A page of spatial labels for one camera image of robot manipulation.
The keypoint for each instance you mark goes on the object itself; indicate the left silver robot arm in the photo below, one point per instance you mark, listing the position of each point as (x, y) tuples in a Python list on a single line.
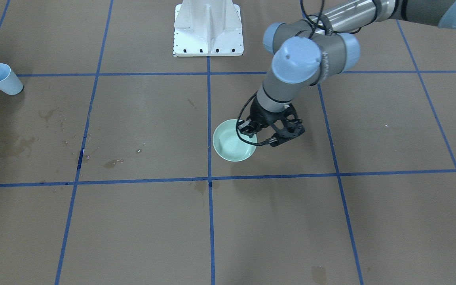
[(309, 51)]

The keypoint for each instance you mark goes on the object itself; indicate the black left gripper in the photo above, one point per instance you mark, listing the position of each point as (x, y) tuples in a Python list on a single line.
[(262, 115)]

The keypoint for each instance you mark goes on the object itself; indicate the mint green ceramic bowl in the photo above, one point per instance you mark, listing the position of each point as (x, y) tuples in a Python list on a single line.
[(228, 144)]

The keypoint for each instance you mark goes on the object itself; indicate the light blue plastic cup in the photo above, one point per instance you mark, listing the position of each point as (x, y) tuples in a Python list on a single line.
[(10, 84)]

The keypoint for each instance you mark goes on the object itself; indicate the white pedestal column base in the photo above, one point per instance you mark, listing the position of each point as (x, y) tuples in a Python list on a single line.
[(208, 28)]

